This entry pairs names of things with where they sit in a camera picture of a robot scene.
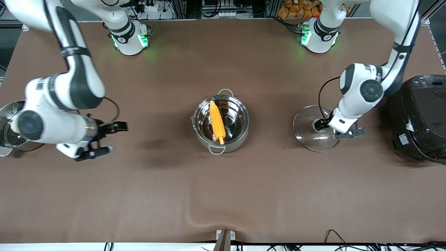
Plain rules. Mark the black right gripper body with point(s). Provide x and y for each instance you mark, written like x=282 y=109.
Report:
x=104 y=130

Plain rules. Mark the glass pot lid with knob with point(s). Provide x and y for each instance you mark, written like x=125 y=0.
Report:
x=310 y=139

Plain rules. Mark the yellow corn cob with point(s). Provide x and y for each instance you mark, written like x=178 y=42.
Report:
x=217 y=122

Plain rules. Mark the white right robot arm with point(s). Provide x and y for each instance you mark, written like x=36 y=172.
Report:
x=80 y=82

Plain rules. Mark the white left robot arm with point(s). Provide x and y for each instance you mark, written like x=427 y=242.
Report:
x=362 y=89

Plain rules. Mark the pale food piece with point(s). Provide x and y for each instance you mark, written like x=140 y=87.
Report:
x=14 y=126

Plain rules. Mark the black rice cooker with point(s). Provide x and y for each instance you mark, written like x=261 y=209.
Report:
x=420 y=118

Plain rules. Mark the shiny steel saucepan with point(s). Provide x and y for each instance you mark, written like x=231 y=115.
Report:
x=7 y=137

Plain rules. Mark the bag of orange buns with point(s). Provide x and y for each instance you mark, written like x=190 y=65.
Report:
x=299 y=9

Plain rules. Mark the brown table cloth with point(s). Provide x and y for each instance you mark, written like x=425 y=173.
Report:
x=223 y=195

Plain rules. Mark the white power strip with plugs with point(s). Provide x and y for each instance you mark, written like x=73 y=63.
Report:
x=153 y=8

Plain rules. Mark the metal table edge bracket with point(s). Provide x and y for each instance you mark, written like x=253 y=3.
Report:
x=225 y=238

